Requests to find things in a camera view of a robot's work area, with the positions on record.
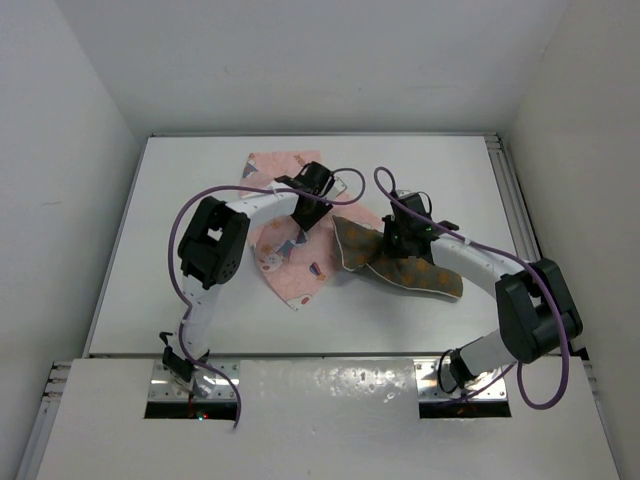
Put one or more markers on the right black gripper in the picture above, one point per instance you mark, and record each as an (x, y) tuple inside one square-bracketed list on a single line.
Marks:
[(400, 240)]

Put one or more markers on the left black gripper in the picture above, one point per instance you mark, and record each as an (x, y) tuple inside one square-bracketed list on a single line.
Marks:
[(305, 221)]

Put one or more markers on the grey orange patterned pillow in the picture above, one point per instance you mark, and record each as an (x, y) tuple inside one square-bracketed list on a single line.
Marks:
[(359, 249)]

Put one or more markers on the pink cartoon print pillowcase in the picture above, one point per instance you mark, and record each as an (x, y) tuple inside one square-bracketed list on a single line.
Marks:
[(296, 264)]

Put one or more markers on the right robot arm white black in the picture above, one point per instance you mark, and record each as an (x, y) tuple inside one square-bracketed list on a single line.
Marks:
[(536, 312)]

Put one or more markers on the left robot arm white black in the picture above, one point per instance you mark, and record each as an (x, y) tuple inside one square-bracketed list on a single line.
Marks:
[(207, 242)]

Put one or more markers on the white front cover panel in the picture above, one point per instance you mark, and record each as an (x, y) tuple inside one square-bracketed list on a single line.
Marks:
[(316, 420)]

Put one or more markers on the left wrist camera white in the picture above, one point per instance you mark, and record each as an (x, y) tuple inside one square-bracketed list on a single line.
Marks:
[(338, 187)]

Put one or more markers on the right aluminium frame rail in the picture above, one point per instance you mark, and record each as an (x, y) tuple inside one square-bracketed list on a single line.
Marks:
[(519, 221)]

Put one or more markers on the aluminium frame rail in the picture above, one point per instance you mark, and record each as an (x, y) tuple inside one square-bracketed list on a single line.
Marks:
[(44, 421), (519, 221)]

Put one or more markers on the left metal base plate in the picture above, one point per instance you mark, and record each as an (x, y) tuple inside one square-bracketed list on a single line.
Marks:
[(204, 386)]

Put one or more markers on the left aluminium frame rail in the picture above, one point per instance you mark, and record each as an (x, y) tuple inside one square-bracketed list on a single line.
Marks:
[(44, 421)]

